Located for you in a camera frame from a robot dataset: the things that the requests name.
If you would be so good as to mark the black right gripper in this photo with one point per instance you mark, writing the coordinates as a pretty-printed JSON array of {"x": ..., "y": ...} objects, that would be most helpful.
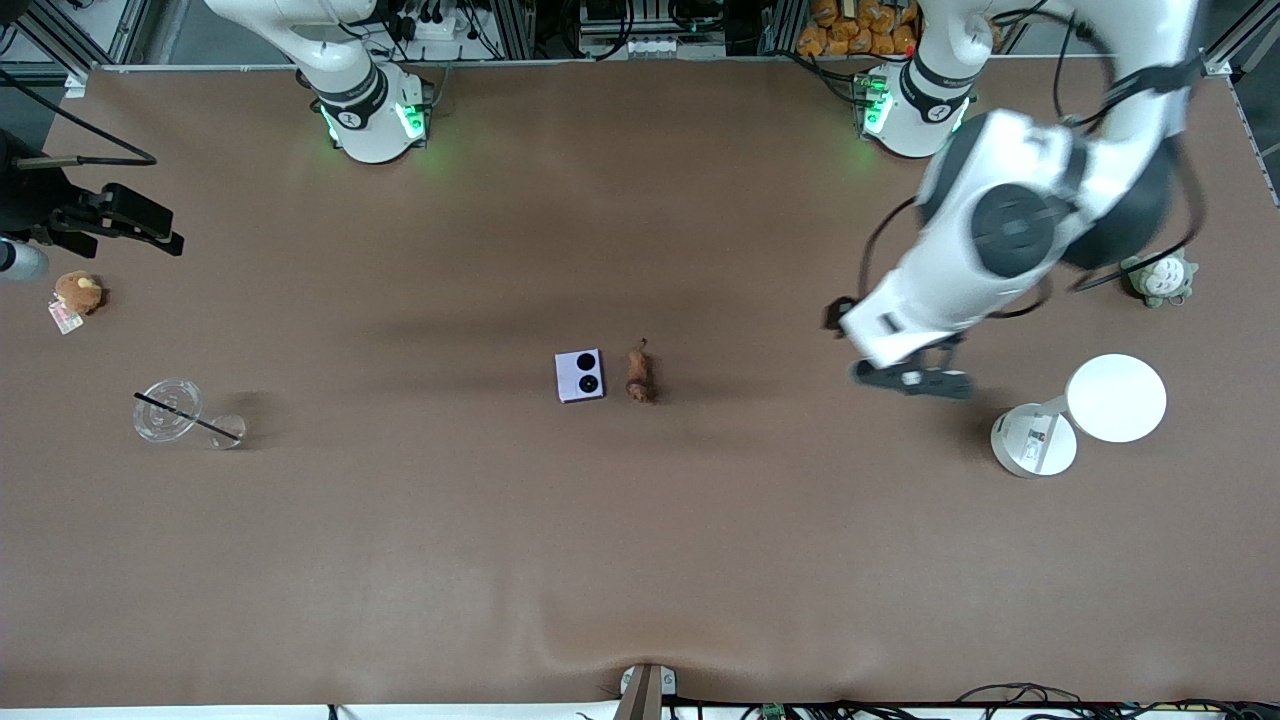
[{"x": 30, "y": 200}]

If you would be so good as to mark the brown lion statue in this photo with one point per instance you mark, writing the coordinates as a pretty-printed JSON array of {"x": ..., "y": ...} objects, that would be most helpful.
[{"x": 640, "y": 375}]

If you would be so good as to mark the lavender flip phone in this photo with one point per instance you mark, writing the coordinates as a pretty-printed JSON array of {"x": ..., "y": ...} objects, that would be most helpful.
[{"x": 580, "y": 376}]

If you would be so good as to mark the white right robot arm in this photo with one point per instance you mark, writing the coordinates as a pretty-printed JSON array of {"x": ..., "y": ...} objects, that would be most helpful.
[{"x": 360, "y": 110}]

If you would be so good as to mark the clear plastic cup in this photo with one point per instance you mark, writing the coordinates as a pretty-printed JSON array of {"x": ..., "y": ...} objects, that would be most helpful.
[{"x": 165, "y": 412}]

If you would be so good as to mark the black straw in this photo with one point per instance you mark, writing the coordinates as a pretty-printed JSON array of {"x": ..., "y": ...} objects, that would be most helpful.
[{"x": 180, "y": 412}]

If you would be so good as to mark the white round desk lamp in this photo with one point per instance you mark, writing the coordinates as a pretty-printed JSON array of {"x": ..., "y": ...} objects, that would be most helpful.
[{"x": 1115, "y": 398}]

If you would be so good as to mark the grey-green totoro plush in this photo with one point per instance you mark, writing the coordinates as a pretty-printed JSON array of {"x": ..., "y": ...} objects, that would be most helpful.
[{"x": 1160, "y": 282}]

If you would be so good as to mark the orange plush toy pile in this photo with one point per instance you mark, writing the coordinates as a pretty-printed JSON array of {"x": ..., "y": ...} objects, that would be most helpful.
[{"x": 860, "y": 28}]

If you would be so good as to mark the white power strip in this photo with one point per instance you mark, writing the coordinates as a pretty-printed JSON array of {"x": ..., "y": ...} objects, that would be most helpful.
[{"x": 430, "y": 25}]

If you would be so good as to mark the grey electronics rack unit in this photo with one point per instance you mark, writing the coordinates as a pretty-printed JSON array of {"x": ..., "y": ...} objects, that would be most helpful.
[{"x": 650, "y": 30}]

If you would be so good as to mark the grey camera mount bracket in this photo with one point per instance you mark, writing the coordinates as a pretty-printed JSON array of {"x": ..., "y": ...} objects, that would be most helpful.
[{"x": 645, "y": 690}]

